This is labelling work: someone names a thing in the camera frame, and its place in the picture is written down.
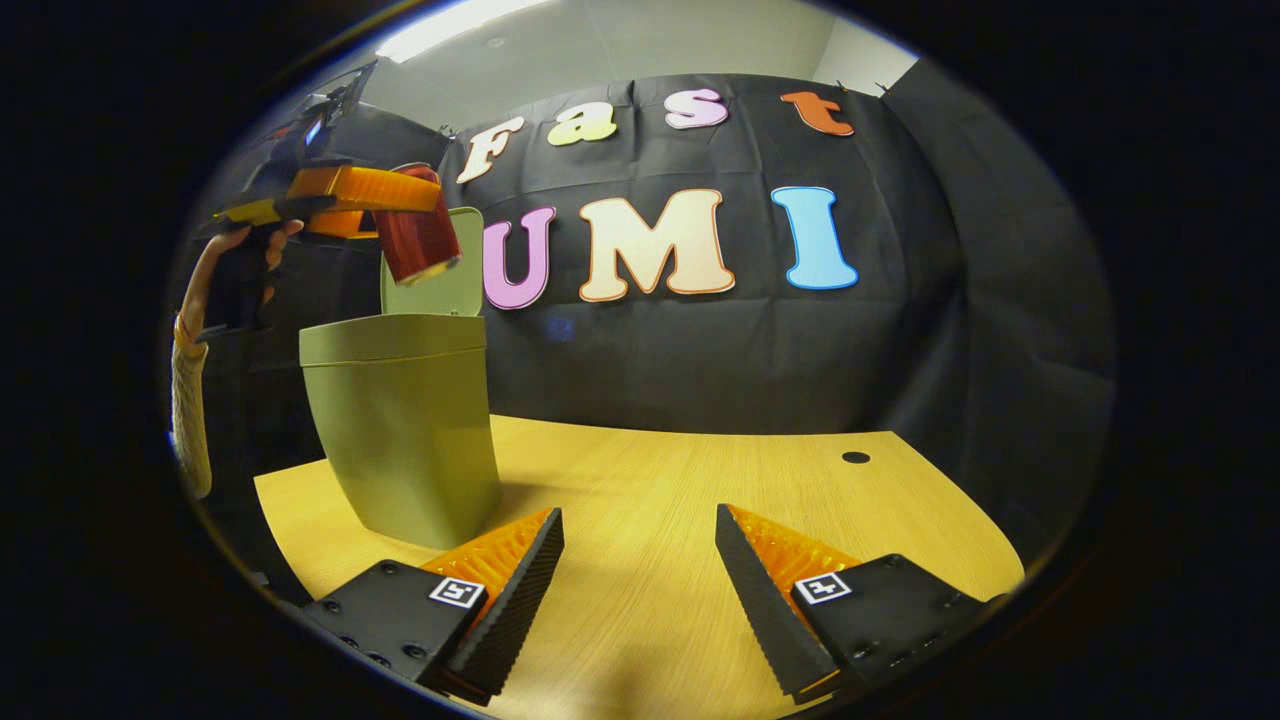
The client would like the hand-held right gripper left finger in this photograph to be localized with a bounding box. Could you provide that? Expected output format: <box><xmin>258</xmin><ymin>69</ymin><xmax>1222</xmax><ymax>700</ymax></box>
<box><xmin>298</xmin><ymin>507</ymin><xmax>566</xmax><ymax>706</ymax></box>

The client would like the wooden desktop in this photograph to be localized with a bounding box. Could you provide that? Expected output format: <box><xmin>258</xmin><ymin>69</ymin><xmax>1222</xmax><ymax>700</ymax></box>
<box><xmin>253</xmin><ymin>415</ymin><xmax>1027</xmax><ymax>720</ymax></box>

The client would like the black backdrop cloth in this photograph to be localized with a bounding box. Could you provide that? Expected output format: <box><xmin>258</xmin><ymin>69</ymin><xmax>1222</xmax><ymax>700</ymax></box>
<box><xmin>170</xmin><ymin>55</ymin><xmax>1117</xmax><ymax>561</ymax></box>

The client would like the red pop can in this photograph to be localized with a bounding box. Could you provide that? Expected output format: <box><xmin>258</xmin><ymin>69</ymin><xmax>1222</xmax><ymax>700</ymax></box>
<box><xmin>373</xmin><ymin>165</ymin><xmax>463</xmax><ymax>287</ymax></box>

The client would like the green desktop garbage bin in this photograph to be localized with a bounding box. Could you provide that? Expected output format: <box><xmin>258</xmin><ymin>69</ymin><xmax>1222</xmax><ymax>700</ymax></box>
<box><xmin>299</xmin><ymin>206</ymin><xmax>503</xmax><ymax>550</ymax></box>

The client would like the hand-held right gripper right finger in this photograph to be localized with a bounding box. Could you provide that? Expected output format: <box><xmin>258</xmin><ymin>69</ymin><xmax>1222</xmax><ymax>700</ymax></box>
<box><xmin>714</xmin><ymin>503</ymin><xmax>1007</xmax><ymax>704</ymax></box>

